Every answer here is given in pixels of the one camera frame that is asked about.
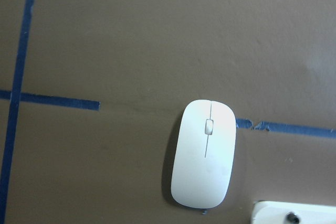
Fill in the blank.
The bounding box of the white computer mouse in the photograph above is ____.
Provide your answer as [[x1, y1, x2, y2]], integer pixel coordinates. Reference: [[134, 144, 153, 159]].
[[171, 100, 236, 209]]

